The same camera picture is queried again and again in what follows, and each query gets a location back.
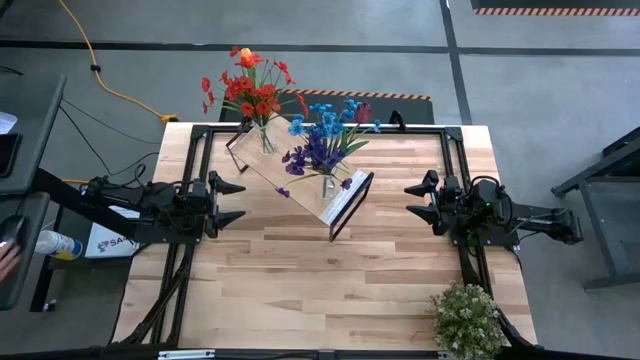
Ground grey metal stand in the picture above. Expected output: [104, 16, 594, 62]
[549, 124, 640, 292]

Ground black computer mouse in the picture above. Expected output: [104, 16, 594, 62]
[0, 214, 29, 251]

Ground blue artificial flower bunch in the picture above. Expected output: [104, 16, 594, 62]
[286, 97, 384, 186]

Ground black floor mat striped edge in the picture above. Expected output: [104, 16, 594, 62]
[218, 86, 435, 126]
[469, 0, 640, 17]

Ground black diagonal support beam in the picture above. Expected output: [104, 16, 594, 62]
[32, 167, 201, 246]

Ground wooden shelf black metal frame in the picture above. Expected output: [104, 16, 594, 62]
[224, 102, 375, 243]

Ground silver metal bracket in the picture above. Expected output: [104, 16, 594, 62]
[158, 349, 216, 360]

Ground clear glass vase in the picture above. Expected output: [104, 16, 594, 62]
[318, 173, 340, 202]
[253, 121, 278, 157]

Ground yellow power cable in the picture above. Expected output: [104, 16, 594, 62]
[57, 0, 179, 125]

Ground purple artificial flower bunch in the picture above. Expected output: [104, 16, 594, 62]
[275, 130, 354, 200]

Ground red artificial flower bunch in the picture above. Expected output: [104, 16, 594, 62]
[199, 44, 311, 151]
[219, 73, 284, 151]

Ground white spray can blue yellow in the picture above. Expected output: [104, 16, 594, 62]
[34, 229, 84, 262]

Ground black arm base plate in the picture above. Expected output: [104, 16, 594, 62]
[452, 219, 521, 249]

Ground black phone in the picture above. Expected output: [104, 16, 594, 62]
[0, 132, 23, 179]

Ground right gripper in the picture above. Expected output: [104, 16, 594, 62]
[402, 168, 465, 238]

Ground potted plant small white flowers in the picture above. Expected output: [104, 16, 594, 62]
[428, 280, 506, 360]

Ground white printed cardboard box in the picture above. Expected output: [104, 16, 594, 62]
[84, 202, 144, 260]

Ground black metal table frame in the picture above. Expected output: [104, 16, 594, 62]
[112, 122, 539, 360]

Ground grey desk top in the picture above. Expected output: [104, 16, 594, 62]
[0, 74, 68, 196]
[0, 192, 51, 311]

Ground dark red artificial tulip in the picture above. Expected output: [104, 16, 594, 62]
[344, 101, 375, 156]

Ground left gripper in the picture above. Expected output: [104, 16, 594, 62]
[191, 170, 248, 241]

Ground person's hand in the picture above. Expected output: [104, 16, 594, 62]
[0, 238, 23, 283]

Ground orange artificial tulip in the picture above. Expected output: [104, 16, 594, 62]
[237, 46, 269, 146]

